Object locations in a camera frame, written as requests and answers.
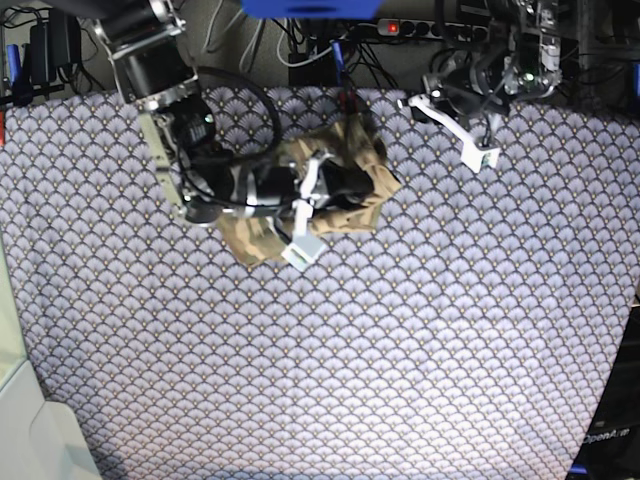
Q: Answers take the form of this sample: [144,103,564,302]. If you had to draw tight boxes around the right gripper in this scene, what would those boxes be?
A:
[244,149,376,274]

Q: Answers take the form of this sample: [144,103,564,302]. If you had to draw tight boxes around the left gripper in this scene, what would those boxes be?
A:
[397,74,510,173]

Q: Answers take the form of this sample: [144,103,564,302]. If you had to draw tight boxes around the camouflage T-shirt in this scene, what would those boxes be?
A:
[206,114,401,271]

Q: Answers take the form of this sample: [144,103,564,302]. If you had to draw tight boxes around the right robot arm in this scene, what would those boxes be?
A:
[57,1,374,270]

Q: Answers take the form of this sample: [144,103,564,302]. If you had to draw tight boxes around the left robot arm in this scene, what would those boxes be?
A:
[398,1,562,173]

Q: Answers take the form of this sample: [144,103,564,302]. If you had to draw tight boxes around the red black clamp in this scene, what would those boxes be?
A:
[338,89,359,117]

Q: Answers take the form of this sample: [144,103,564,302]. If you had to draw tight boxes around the black power adapter box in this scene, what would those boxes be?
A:
[288,53,338,87]

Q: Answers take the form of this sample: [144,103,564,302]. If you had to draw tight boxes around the white power strip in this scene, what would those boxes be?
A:
[376,18,442,40]

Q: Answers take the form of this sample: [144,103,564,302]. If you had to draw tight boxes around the fan-patterned blue tablecloth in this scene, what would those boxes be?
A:
[1,90,639,479]

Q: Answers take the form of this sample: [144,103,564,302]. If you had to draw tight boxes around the black OpenArm box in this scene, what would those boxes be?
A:
[567,305,639,479]

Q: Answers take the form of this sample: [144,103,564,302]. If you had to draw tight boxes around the white plastic bin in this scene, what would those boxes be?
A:
[1,259,101,479]

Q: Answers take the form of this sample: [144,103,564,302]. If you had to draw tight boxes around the black cable bundle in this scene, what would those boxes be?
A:
[199,0,501,94]

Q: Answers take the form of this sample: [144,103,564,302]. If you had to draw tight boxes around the blue plastic mount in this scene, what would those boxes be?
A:
[241,0,382,19]

